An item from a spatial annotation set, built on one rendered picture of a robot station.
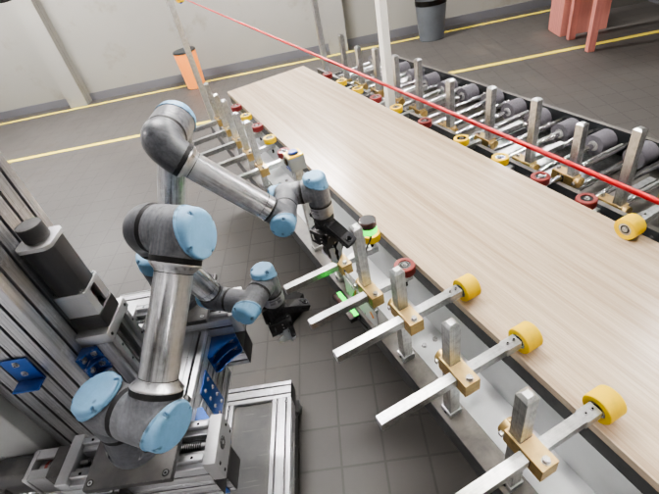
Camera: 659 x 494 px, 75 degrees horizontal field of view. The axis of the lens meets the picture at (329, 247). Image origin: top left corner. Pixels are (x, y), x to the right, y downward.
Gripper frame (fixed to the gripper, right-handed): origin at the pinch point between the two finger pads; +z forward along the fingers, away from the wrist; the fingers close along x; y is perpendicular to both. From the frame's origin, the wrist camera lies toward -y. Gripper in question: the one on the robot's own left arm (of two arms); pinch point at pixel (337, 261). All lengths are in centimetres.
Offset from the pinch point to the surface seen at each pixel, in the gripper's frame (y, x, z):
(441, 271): -27.1, -24.3, 10.8
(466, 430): -59, 14, 31
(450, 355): -53, 13, -1
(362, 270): -6.4, -5.0, 5.3
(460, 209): -13, -60, 11
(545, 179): -34, -95, 10
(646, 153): -59, -145, 18
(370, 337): -28.3, 17.3, 4.8
